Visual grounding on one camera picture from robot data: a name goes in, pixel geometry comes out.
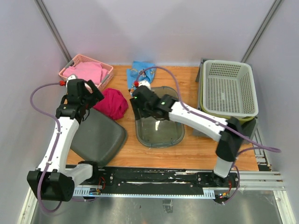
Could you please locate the teal translucent perforated basket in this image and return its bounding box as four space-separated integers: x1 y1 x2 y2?
135 85 185 148

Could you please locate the dark grey plastic tub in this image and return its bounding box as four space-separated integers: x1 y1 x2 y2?
71 108 128 167

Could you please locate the white perforated plastic basket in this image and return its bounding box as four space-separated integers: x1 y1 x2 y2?
202 60 258 118

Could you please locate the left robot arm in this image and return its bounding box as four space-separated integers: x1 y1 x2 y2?
27 75 104 202

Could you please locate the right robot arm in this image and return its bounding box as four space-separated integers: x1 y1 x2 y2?
130 85 243 187

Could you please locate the magenta crumpled cloth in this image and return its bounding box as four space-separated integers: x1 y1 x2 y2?
93 88 128 120

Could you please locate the pink folded cloth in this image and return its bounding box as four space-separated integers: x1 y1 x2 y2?
63 62 108 85

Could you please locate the pink plastic basket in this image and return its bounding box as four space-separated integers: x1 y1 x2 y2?
58 54 114 91

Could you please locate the blue patterned cloth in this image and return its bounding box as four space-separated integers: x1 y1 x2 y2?
126 61 156 95

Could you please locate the olive green plastic tub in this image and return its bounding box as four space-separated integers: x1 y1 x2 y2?
198 92 256 124

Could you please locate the grey plastic tray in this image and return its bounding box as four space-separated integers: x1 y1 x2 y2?
192 57 258 139

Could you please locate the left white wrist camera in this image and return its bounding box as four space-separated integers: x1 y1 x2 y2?
66 74 78 82

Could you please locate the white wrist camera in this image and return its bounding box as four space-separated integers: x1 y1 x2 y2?
138 80 151 89
66 74 78 82

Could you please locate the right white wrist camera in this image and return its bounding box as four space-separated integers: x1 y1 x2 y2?
138 80 151 89

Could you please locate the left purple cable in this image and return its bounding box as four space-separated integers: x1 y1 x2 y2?
30 81 99 212

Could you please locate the purple cable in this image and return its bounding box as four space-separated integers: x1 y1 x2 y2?
135 66 282 206
30 81 99 212

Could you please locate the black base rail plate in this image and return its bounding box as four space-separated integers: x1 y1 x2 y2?
73 167 239 198

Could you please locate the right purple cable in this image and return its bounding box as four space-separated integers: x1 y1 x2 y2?
135 66 282 206

